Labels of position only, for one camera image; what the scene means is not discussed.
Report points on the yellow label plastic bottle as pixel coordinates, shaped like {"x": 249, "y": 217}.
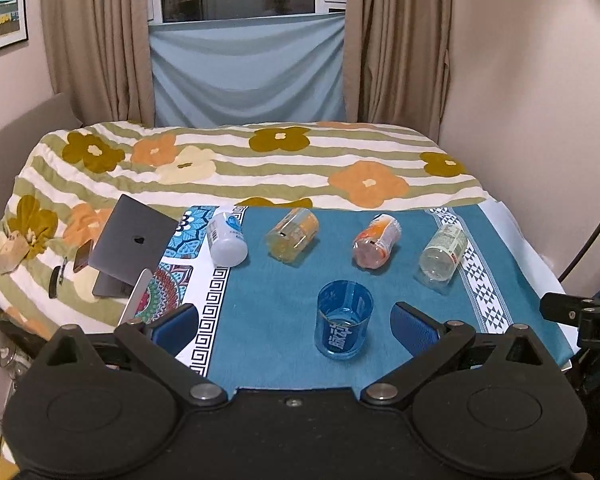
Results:
{"x": 293, "y": 236}

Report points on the grey laptop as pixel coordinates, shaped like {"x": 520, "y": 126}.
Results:
{"x": 130, "y": 240}

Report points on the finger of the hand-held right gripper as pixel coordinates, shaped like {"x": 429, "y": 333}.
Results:
{"x": 560, "y": 307}

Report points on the black pen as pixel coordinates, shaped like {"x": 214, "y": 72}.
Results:
{"x": 55, "y": 281}

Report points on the grey sofa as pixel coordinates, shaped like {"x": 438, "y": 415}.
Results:
{"x": 15, "y": 135}

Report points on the colourful mandala cloth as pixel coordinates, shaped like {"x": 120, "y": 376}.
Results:
{"x": 180, "y": 260}

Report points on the blue transparent cup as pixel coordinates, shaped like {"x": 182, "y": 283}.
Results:
{"x": 344, "y": 324}

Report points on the white sheet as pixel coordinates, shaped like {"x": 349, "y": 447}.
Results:
{"x": 522, "y": 255}

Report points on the light blue hanging cloth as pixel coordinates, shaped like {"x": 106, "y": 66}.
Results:
{"x": 247, "y": 72}

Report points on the white plastic bottle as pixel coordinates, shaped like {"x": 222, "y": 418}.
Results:
{"x": 225, "y": 241}

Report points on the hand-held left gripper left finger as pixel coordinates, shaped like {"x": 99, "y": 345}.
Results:
{"x": 179, "y": 326}

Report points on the dark smartphone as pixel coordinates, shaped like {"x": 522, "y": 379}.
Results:
{"x": 83, "y": 256}

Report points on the beige curtain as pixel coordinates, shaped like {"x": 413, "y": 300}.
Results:
{"x": 100, "y": 45}
{"x": 397, "y": 42}

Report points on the teal cloth mat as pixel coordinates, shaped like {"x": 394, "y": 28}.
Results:
{"x": 280, "y": 305}

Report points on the orange label plastic bottle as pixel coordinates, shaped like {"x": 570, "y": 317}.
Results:
{"x": 377, "y": 241}

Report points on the floral striped blanket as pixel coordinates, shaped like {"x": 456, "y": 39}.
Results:
{"x": 260, "y": 165}

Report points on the clear green label bottle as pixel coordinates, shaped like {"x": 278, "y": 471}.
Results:
{"x": 443, "y": 254}

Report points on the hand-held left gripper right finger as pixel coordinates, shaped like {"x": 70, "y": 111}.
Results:
{"x": 414, "y": 329}

